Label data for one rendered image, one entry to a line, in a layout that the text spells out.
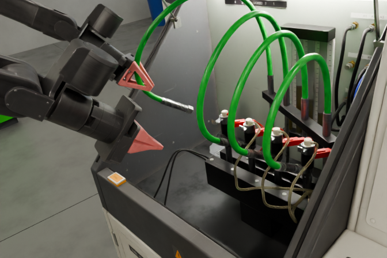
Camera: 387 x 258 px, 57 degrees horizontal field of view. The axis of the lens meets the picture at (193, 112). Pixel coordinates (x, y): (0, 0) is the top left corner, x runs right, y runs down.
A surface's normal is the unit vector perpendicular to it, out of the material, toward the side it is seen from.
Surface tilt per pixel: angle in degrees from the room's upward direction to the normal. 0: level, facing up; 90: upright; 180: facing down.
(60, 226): 0
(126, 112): 46
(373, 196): 76
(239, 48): 90
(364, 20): 90
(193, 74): 90
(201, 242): 0
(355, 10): 90
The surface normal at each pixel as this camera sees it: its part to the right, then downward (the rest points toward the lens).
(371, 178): -0.73, 0.18
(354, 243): -0.13, -0.88
